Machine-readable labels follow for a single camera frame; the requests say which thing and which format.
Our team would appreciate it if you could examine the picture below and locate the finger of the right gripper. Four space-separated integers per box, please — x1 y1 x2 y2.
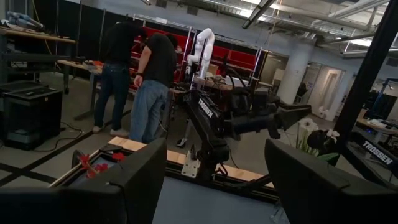
275 103 312 126

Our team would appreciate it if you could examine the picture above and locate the wooden workbench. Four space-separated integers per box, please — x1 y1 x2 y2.
0 26 78 94

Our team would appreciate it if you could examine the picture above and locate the red storage rack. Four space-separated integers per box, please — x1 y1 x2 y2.
132 26 265 82

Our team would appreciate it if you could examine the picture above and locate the person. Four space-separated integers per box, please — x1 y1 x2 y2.
128 32 178 144
296 82 309 98
92 21 149 138

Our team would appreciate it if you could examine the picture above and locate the large white flower bunch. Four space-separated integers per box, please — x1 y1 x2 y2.
294 117 341 162

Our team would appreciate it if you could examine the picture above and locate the blue grey tube bundle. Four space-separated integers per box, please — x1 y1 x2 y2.
5 11 45 31

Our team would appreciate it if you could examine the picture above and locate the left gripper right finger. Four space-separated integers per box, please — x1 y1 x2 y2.
264 138 398 224

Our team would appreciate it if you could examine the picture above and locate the cluttered work table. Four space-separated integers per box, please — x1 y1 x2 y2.
174 74 274 97

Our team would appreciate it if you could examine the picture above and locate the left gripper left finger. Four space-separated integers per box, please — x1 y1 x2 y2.
0 138 168 224

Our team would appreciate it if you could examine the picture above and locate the wooden table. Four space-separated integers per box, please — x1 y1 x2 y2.
57 58 105 121

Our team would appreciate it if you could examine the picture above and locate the black equipment case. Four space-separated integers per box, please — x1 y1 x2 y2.
2 86 63 152

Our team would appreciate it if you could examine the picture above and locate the small red flower bunch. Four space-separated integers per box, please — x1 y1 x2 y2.
77 151 127 180

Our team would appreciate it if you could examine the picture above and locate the black clamp post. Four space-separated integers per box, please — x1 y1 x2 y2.
70 149 86 170

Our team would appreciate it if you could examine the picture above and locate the white round column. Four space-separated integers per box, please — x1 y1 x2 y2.
275 42 313 105

